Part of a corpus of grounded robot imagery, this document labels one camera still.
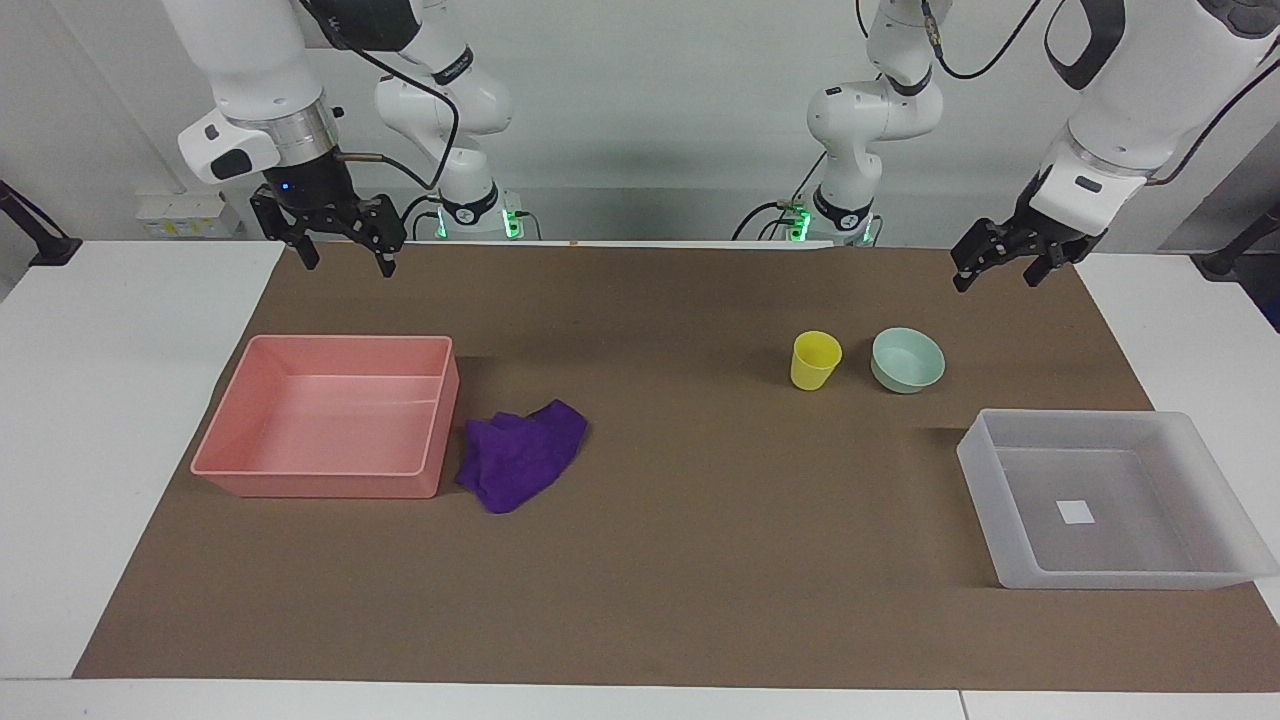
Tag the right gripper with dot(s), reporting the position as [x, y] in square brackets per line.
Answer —
[310, 182]

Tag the yellow plastic cup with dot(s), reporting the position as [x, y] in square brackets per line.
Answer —
[814, 362]

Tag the light green bowl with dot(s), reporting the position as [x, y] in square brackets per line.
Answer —
[906, 360]

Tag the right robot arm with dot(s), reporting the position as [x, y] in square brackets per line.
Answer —
[250, 60]

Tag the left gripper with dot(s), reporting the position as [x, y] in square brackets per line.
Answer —
[1040, 232]

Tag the pink plastic bin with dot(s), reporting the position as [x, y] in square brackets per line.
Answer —
[330, 420]

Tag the purple cloth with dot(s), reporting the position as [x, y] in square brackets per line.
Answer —
[520, 455]

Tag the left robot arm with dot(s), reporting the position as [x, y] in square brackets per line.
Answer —
[1130, 90]

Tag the white square sticker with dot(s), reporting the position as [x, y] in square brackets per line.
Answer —
[1076, 512]

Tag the translucent white plastic bin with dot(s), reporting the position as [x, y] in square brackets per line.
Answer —
[1100, 500]

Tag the black stand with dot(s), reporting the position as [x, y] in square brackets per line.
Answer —
[40, 235]
[1240, 250]

